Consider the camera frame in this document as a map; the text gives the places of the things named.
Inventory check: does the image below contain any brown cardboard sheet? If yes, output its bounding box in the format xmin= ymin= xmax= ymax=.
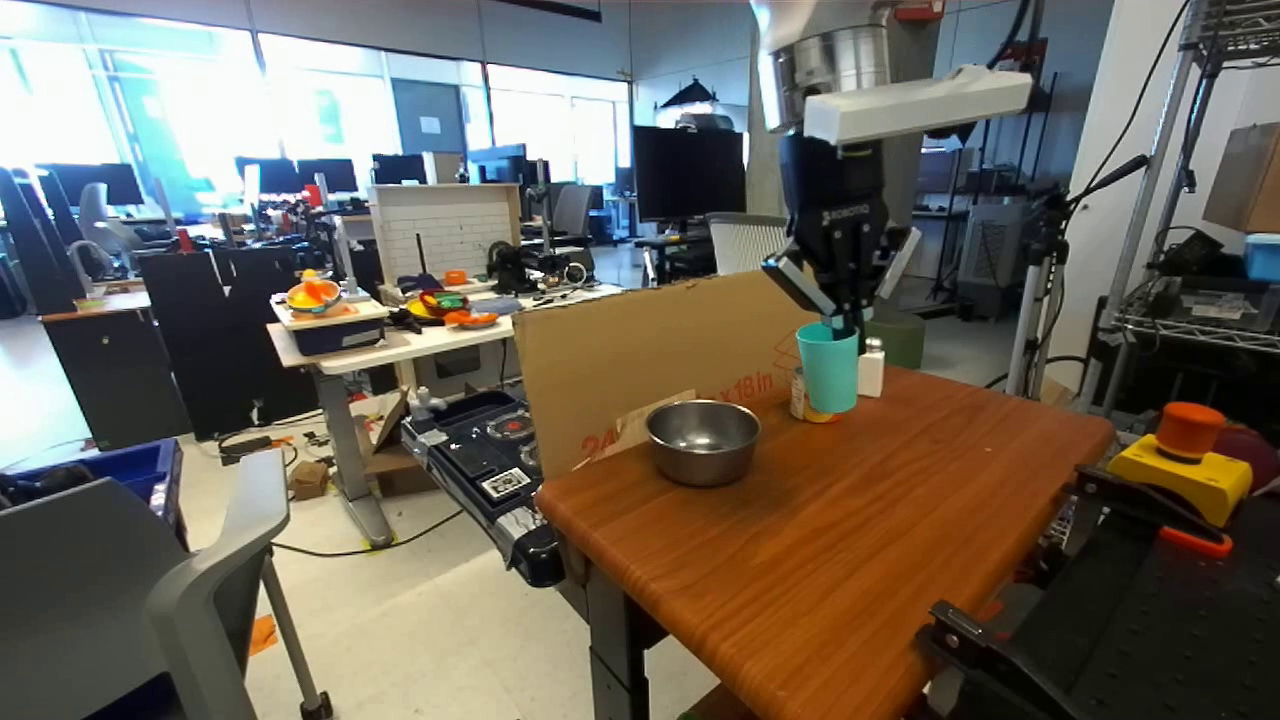
xmin=511 ymin=267 xmax=822 ymax=478

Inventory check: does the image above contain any blue plastic bin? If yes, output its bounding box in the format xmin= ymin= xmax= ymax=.
xmin=0 ymin=436 xmax=187 ymax=528

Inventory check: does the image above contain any light blue box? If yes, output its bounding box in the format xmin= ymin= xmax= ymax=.
xmin=1243 ymin=233 xmax=1280 ymax=285

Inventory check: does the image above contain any tray with toy food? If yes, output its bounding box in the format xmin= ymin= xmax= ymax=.
xmin=269 ymin=267 xmax=393 ymax=360

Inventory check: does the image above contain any black cabinet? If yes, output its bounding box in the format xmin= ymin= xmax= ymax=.
xmin=135 ymin=239 xmax=318 ymax=440

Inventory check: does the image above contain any black table leg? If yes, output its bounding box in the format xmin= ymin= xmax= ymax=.
xmin=555 ymin=544 xmax=670 ymax=720

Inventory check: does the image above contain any yellow box with orange button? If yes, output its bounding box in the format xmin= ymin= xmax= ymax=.
xmin=1108 ymin=400 xmax=1261 ymax=531

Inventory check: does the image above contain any blue plastic cup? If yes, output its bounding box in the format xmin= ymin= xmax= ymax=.
xmin=796 ymin=318 xmax=862 ymax=421

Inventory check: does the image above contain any green bin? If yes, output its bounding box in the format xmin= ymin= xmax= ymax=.
xmin=874 ymin=306 xmax=927 ymax=373

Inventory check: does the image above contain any orange clamp handle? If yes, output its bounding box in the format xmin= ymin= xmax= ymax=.
xmin=1157 ymin=518 xmax=1238 ymax=565

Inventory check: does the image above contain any camera tripod stand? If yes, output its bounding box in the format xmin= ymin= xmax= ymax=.
xmin=1003 ymin=150 xmax=1151 ymax=400

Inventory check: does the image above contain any grey office chair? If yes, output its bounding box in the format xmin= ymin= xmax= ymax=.
xmin=0 ymin=449 xmax=335 ymax=720

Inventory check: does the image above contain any white board panel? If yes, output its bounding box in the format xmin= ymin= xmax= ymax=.
xmin=369 ymin=178 xmax=525 ymax=288

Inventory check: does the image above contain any white mesh chair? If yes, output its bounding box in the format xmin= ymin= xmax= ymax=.
xmin=703 ymin=211 xmax=803 ymax=278

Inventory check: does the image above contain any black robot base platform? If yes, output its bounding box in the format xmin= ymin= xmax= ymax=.
xmin=993 ymin=457 xmax=1280 ymax=720

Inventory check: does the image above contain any black clamp bar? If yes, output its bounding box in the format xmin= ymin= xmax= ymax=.
xmin=914 ymin=596 xmax=1110 ymax=720

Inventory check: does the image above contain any black monitor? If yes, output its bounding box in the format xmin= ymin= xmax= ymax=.
xmin=626 ymin=124 xmax=748 ymax=223

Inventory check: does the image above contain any metal shelf rack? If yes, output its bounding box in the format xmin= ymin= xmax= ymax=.
xmin=1074 ymin=0 xmax=1280 ymax=415

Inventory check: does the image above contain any metal bowl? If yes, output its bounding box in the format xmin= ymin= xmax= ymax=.
xmin=645 ymin=394 xmax=764 ymax=490

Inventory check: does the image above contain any white desk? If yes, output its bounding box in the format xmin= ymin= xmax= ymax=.
xmin=265 ymin=278 xmax=626 ymax=552

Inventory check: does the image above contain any cardboard box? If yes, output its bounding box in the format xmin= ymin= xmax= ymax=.
xmin=1200 ymin=121 xmax=1280 ymax=239

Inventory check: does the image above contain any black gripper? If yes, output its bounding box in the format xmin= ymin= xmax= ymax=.
xmin=774 ymin=129 xmax=891 ymax=341

